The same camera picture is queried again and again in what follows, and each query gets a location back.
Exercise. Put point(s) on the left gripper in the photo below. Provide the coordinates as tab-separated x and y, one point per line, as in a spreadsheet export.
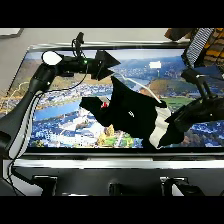
78	64

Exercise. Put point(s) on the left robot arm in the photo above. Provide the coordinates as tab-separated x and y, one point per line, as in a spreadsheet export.
20	110

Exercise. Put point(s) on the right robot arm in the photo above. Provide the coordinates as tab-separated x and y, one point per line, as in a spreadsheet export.
200	115

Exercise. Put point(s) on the dark blue garment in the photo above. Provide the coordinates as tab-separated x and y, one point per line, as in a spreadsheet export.
210	71

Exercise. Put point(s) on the brown checked garment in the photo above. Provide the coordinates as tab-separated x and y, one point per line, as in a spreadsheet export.
216	43

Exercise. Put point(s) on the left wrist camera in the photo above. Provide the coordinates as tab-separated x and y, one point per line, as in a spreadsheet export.
79	41

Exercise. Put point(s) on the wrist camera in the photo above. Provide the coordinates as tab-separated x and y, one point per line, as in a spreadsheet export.
195	77
79	41

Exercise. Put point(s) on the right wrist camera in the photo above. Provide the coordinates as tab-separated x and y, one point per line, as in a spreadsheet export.
195	77

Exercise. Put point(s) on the silver frame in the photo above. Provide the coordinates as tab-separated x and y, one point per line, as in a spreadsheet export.
113	173

